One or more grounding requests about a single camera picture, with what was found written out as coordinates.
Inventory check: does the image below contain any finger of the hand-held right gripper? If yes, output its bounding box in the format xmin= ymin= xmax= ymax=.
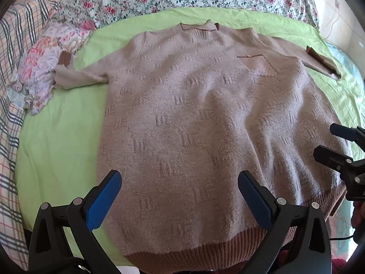
xmin=313 ymin=145 xmax=365 ymax=179
xmin=330 ymin=124 xmax=365 ymax=144

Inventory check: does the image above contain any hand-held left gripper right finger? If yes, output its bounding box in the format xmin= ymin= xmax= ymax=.
xmin=237 ymin=170 xmax=333 ymax=274

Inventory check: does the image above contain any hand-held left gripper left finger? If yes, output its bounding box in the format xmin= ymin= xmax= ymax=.
xmin=29 ymin=170 xmax=123 ymax=274

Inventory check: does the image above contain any beige knitted sweater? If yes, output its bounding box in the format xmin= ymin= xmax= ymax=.
xmin=54 ymin=20 xmax=352 ymax=271

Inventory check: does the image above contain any person's right hand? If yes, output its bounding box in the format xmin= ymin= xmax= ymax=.
xmin=351 ymin=201 xmax=365 ymax=229

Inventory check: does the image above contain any light green bed sheet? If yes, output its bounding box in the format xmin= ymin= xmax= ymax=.
xmin=14 ymin=7 xmax=365 ymax=269

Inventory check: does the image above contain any purple floral pillow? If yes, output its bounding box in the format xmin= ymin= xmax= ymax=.
xmin=7 ymin=21 xmax=96 ymax=116

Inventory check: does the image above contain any plaid blanket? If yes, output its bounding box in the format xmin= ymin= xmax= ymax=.
xmin=0 ymin=0 xmax=69 ymax=271

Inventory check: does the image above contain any black cable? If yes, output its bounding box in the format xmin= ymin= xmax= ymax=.
xmin=331 ymin=232 xmax=357 ymax=242

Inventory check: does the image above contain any white wall cable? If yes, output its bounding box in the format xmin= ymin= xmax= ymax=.
xmin=325 ymin=6 xmax=343 ymax=39

